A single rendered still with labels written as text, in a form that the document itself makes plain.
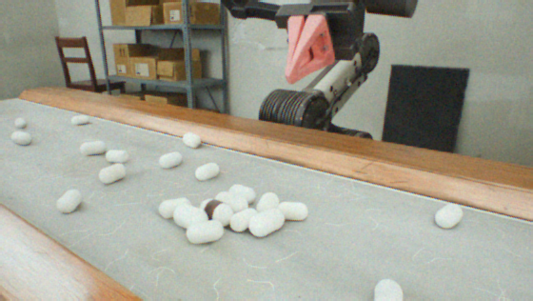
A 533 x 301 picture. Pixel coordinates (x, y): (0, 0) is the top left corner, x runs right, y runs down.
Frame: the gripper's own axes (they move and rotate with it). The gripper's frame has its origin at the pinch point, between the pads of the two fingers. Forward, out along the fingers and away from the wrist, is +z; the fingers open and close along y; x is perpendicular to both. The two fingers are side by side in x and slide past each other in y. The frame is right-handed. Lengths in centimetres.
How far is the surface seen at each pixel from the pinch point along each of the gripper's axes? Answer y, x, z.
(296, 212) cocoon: 6.5, 3.5, 14.7
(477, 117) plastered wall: 12, 154, -129
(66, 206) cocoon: -13.3, -4.0, 24.4
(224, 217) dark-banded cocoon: 1.6, 0.3, 18.5
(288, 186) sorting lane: 1.4, 8.9, 9.8
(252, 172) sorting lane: -4.9, 9.5, 9.1
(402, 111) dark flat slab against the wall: -30, 152, -124
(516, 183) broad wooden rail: 24.3, 13.3, 0.2
